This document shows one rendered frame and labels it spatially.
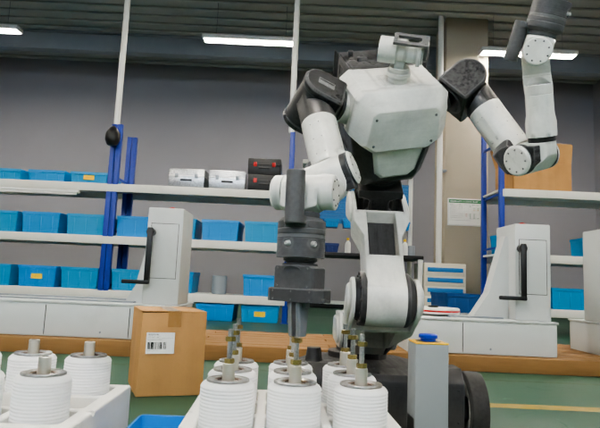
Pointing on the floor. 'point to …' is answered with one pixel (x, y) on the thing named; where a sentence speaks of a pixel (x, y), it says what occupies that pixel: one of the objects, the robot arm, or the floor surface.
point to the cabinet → (442, 279)
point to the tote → (465, 302)
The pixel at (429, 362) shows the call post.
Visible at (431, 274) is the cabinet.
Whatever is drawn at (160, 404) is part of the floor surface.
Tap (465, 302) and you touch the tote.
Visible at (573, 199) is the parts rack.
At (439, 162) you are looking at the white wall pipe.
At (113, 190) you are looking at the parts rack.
